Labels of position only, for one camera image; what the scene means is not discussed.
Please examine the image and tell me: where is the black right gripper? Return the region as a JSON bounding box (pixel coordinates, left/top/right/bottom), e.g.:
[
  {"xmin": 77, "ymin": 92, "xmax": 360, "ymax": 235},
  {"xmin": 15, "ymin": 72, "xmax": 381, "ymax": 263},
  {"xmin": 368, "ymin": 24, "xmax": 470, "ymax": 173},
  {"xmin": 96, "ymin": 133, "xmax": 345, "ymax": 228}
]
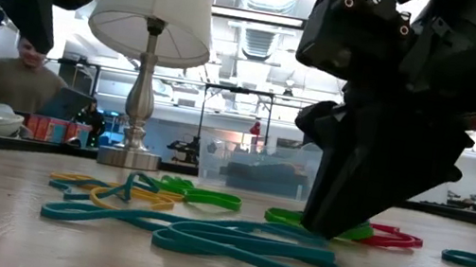
[{"xmin": 277, "ymin": 0, "xmax": 476, "ymax": 263}]

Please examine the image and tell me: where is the thin green rubber band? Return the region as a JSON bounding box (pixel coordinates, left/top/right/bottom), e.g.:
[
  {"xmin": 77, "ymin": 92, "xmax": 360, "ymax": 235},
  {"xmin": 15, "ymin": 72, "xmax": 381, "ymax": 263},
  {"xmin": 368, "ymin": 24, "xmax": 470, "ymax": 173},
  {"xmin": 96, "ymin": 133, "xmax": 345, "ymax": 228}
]
[
  {"xmin": 146, "ymin": 170, "xmax": 198, "ymax": 197},
  {"xmin": 169, "ymin": 183, "xmax": 245, "ymax": 214},
  {"xmin": 261, "ymin": 205, "xmax": 378, "ymax": 246}
]

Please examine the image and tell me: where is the thin red rubber band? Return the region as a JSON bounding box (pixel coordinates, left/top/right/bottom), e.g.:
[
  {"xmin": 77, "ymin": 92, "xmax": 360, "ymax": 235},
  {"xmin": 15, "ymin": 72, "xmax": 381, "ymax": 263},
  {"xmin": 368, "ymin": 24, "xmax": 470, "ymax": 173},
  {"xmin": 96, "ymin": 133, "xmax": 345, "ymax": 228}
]
[{"xmin": 353, "ymin": 220, "xmax": 427, "ymax": 256}]

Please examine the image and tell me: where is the large wide black rubber band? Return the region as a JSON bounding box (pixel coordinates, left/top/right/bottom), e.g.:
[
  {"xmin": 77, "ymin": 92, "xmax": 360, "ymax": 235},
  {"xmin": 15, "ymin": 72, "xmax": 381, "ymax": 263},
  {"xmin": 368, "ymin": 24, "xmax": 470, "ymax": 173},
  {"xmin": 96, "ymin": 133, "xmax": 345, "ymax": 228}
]
[{"xmin": 214, "ymin": 151, "xmax": 313, "ymax": 202}]

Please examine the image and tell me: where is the thin yellow rubber band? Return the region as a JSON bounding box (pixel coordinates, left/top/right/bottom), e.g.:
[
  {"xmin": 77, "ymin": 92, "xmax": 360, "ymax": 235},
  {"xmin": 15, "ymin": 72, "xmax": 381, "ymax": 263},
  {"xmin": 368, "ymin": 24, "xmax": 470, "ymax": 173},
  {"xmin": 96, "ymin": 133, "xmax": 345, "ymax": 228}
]
[
  {"xmin": 48, "ymin": 169, "xmax": 116, "ymax": 191},
  {"xmin": 86, "ymin": 178, "xmax": 185, "ymax": 221}
]

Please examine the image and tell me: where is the long teal rubber band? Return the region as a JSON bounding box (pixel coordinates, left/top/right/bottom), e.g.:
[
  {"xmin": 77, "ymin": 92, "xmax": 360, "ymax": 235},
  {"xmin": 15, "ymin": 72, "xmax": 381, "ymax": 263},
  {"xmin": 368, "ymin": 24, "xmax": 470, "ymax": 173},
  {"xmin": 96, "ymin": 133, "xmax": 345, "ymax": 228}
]
[{"xmin": 35, "ymin": 187, "xmax": 350, "ymax": 267}]

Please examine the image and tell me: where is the clear plastic bin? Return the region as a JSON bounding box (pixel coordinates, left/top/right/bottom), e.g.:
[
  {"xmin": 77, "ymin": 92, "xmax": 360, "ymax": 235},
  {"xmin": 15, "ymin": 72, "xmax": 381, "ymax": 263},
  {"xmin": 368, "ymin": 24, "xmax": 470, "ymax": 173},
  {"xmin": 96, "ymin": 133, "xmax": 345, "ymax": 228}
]
[{"xmin": 193, "ymin": 125, "xmax": 326, "ymax": 205}]

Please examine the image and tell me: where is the person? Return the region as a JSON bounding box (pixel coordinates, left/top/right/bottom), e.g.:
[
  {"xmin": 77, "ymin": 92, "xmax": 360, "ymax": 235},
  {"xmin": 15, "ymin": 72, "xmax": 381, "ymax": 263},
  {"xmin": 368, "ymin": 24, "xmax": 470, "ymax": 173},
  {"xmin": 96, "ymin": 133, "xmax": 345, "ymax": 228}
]
[
  {"xmin": 72, "ymin": 96, "xmax": 111, "ymax": 151},
  {"xmin": 248, "ymin": 119, "xmax": 265, "ymax": 138},
  {"xmin": 0, "ymin": 31, "xmax": 76, "ymax": 122}
]

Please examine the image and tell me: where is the dark laptop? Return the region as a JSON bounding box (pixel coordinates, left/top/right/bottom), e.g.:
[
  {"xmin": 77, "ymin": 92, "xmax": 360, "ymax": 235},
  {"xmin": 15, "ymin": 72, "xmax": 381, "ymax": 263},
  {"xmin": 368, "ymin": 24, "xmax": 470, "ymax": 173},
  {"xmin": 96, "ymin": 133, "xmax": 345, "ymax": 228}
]
[{"xmin": 36, "ymin": 82, "xmax": 97, "ymax": 127}]

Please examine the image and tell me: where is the orange printed box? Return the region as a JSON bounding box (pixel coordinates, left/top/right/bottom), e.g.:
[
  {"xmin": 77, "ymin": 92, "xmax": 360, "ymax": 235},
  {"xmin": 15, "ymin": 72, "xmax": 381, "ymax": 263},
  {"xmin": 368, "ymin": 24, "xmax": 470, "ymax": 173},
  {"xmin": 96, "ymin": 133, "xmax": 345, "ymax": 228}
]
[{"xmin": 19, "ymin": 112, "xmax": 93, "ymax": 150}]

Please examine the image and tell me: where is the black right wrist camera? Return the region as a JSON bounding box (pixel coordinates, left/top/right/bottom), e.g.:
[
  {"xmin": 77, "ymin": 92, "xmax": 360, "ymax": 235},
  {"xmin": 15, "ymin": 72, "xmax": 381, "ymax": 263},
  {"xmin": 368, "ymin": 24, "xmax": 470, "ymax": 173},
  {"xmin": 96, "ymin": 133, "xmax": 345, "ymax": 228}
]
[{"xmin": 292, "ymin": 0, "xmax": 418, "ymax": 92}]

